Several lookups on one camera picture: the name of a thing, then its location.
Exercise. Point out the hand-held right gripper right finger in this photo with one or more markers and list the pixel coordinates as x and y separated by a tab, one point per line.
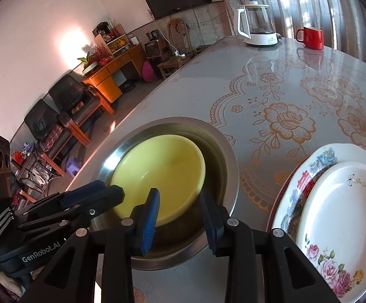
210	227

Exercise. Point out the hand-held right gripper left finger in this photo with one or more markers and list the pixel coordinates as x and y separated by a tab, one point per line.
147	227

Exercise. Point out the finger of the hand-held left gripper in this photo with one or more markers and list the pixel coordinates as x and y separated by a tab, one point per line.
69	225
88	197

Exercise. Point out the large stainless steel bowl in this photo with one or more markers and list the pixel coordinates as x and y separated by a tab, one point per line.
220	176

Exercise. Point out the yellow plastic bowl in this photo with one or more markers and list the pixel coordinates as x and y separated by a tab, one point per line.
157	167

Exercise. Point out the white floral plate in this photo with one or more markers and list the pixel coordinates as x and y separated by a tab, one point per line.
340	221

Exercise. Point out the dragon pattern white plate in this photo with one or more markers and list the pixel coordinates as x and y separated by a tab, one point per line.
324	157

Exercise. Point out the purple plastic stool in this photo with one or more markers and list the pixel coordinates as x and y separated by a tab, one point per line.
73	167

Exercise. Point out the cluttered glass coffee table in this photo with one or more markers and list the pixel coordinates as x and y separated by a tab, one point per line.
34	170

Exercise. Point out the red rimmed plate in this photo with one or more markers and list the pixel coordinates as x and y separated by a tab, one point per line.
273	205

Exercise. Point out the black leather armchair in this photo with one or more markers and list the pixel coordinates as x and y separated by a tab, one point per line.
41	120
69	91

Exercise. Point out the orange wooden cabinet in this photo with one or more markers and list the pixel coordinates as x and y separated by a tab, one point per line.
107	75

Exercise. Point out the fruit and plant tray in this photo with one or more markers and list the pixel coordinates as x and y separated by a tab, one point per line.
90	63

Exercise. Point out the floral lace print tablecloth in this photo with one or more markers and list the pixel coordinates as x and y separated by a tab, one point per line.
186	94

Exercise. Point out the pink bag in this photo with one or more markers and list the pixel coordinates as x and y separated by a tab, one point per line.
148	71

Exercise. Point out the small dark speaker box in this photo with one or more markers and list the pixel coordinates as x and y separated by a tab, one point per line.
153	49

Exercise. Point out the small wooden display shelf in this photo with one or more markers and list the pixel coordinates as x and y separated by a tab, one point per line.
110	36

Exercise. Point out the white power strip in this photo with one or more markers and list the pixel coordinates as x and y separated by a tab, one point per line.
179	52

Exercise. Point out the wooden chair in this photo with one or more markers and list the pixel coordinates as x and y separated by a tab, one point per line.
178	38

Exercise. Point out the white glass electric kettle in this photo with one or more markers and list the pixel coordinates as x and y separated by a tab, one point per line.
257	25

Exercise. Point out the red mug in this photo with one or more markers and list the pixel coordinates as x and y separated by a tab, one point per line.
312	39

